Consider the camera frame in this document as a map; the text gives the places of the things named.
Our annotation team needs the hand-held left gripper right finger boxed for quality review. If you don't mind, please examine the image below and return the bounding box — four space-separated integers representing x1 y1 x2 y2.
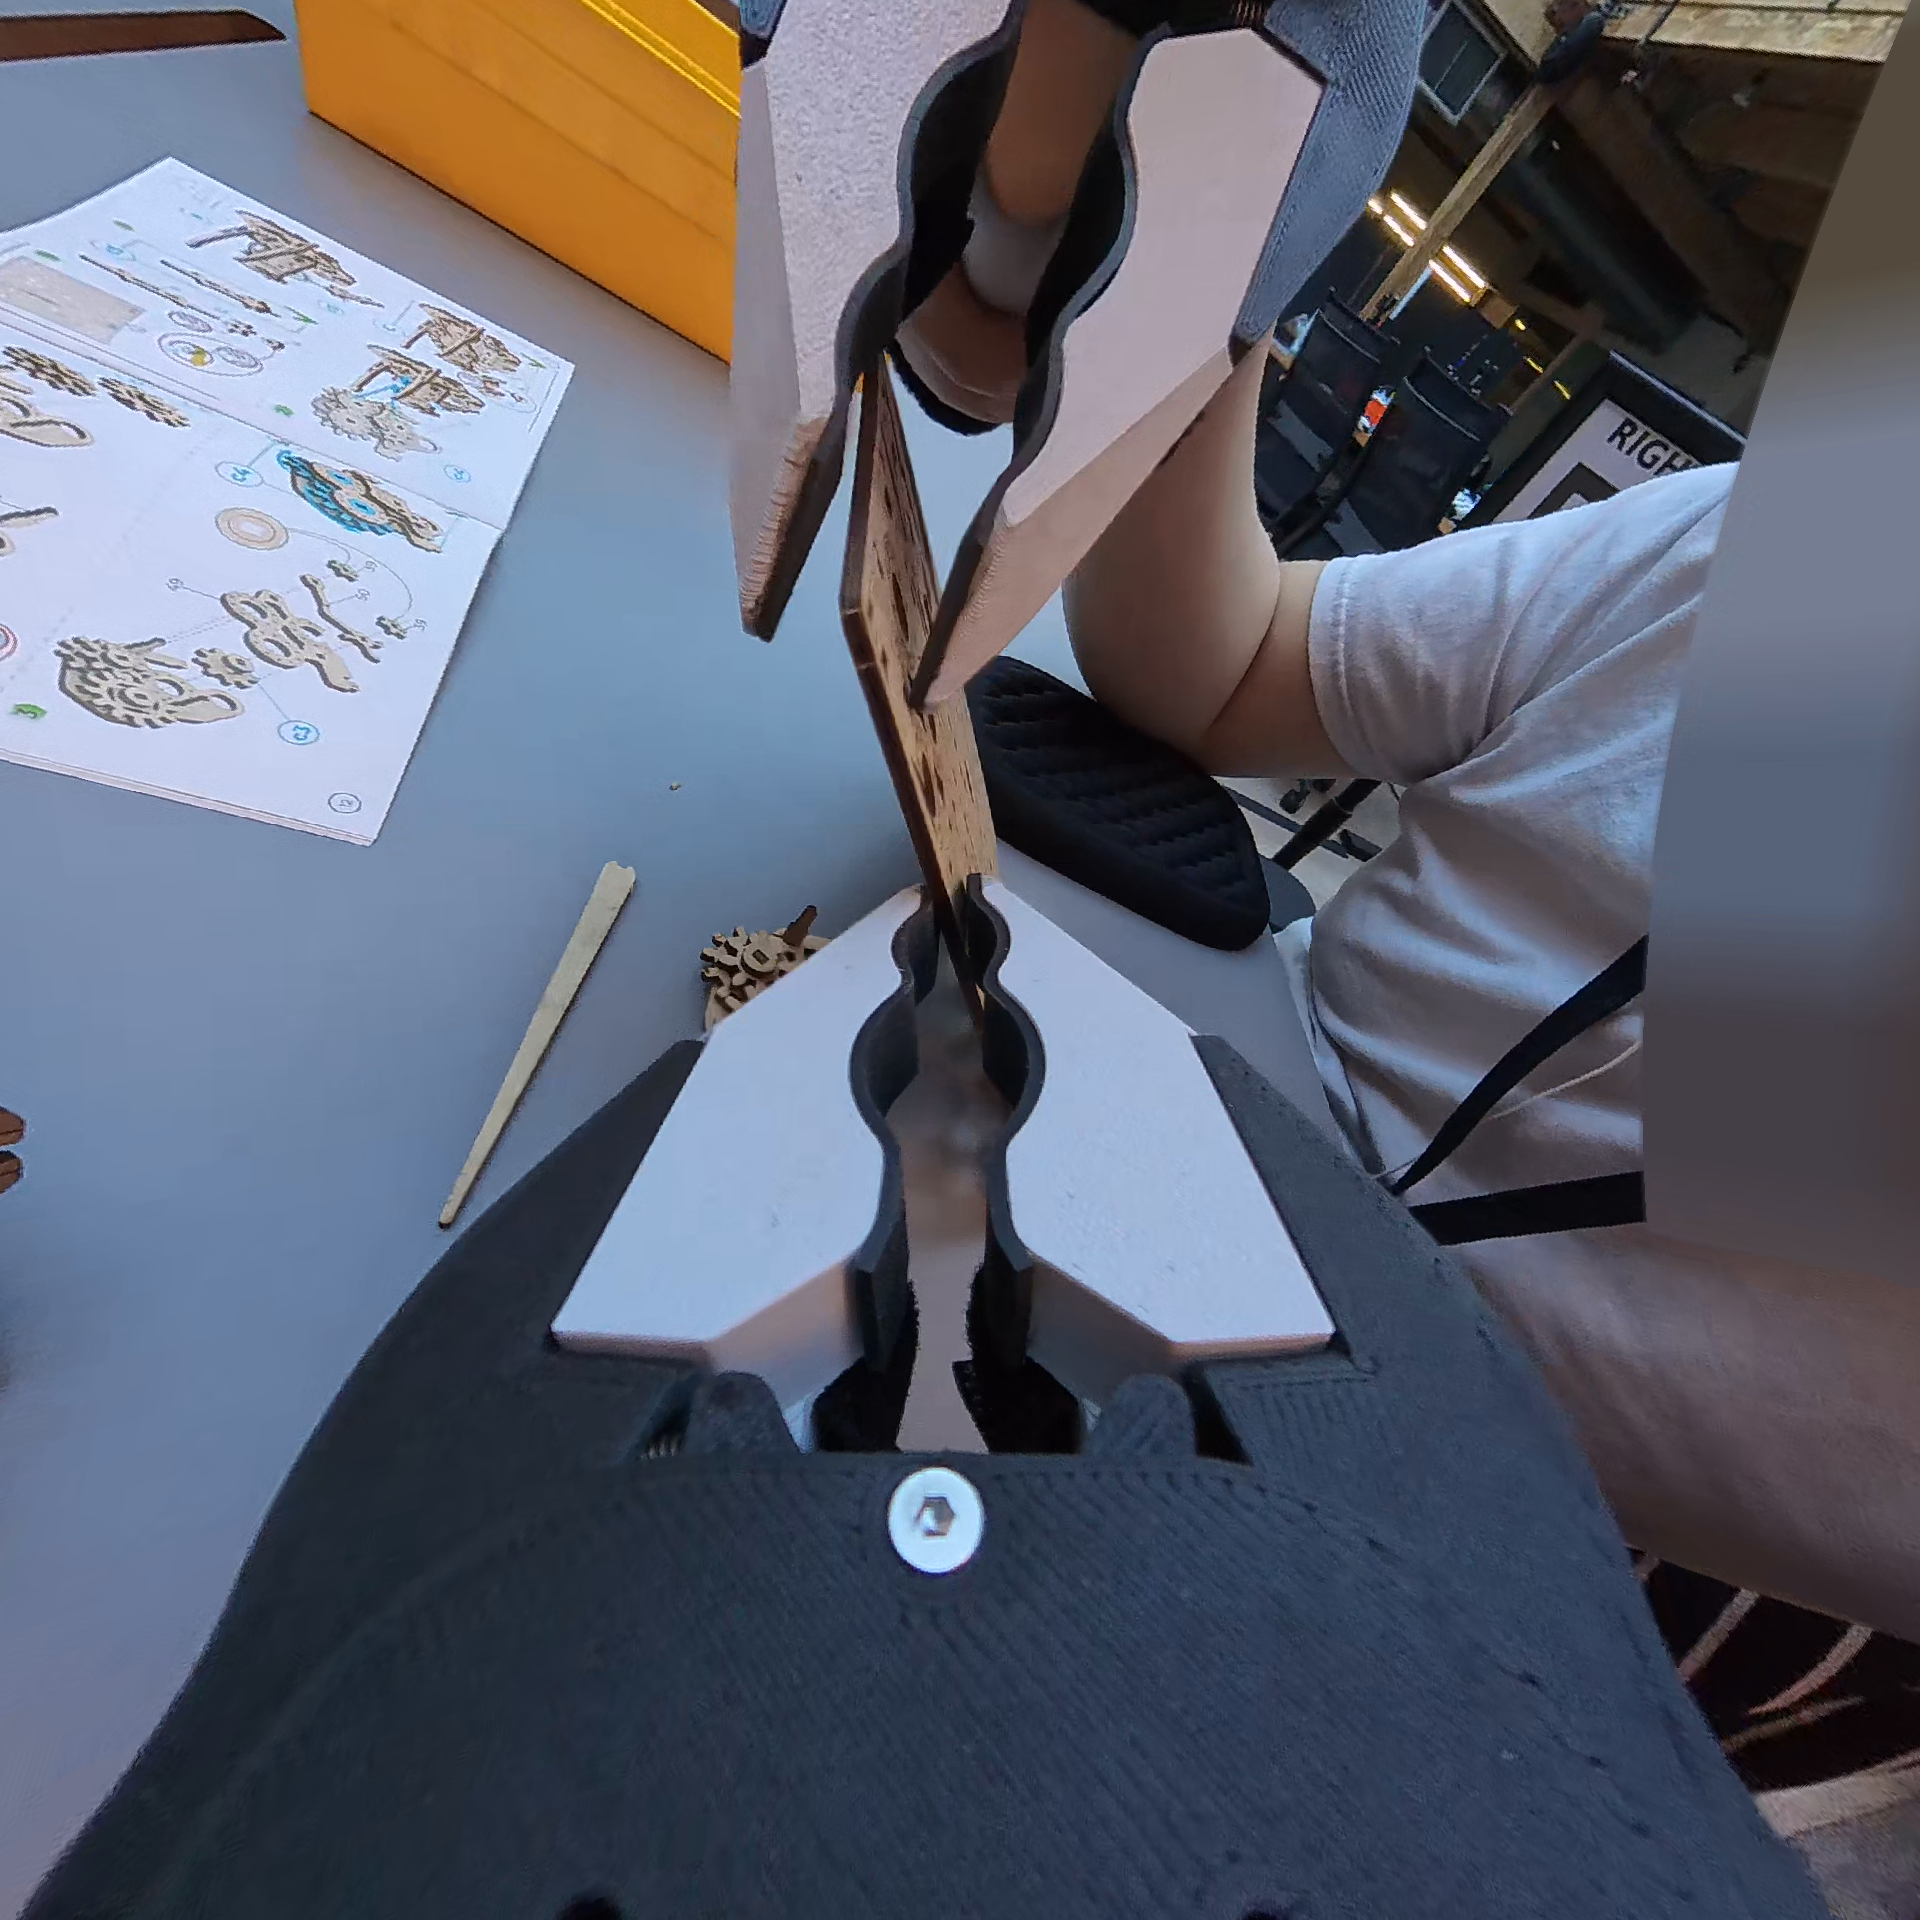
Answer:
964 875 1339 1419

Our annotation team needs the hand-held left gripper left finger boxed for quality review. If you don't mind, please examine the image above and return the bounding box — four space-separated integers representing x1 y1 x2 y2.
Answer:
549 886 924 1419

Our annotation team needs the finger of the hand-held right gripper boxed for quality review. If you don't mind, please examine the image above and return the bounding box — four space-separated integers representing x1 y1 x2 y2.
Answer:
906 23 1333 710
725 0 1037 645

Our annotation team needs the laser-cut wooden parts sheet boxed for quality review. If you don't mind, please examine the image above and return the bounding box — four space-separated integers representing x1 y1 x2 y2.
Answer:
840 352 1001 1025

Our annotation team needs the person's right forearm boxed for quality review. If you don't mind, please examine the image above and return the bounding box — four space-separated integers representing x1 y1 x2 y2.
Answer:
1063 342 1337 781

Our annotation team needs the grey desk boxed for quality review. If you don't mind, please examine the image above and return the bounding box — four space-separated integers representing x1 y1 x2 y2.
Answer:
0 0 1344 1920

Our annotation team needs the person's right hand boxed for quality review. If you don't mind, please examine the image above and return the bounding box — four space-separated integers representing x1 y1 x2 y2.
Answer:
895 0 1137 436

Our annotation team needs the black office chair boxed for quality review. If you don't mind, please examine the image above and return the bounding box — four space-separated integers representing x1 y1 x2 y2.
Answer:
1370 352 1505 530
1260 293 1404 557

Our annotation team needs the pointed wooden stick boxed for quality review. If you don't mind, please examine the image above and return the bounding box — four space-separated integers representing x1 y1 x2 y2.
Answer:
434 860 638 1232

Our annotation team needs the wooden gear cluster part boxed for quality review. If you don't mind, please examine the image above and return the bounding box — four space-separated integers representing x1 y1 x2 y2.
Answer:
698 902 829 1034

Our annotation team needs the yellow plastic bin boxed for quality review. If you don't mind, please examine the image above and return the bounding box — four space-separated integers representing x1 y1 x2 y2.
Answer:
290 0 745 363

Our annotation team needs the black textured oval pad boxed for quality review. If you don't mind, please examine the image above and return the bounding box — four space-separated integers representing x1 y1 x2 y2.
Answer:
965 655 1275 954

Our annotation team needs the black framed marker sign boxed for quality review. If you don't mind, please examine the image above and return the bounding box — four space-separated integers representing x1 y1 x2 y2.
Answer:
1476 393 1752 530

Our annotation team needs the black tripod leg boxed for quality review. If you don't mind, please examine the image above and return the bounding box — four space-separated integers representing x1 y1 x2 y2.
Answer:
1273 776 1383 870

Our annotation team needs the person's leg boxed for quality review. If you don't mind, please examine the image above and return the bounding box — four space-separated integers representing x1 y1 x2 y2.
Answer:
1457 1201 1920 1641

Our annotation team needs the person's white t-shirt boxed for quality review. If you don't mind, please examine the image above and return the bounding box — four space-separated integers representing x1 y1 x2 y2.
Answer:
1302 462 1745 1207

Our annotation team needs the white instruction booklet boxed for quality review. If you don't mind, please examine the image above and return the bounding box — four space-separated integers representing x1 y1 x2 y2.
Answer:
0 157 577 849

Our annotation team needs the brown wooden sheet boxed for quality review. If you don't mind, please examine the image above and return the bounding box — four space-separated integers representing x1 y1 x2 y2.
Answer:
0 8 289 64

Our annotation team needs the black shoulder strap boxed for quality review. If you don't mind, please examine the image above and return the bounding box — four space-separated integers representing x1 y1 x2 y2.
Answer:
1385 935 1651 1249

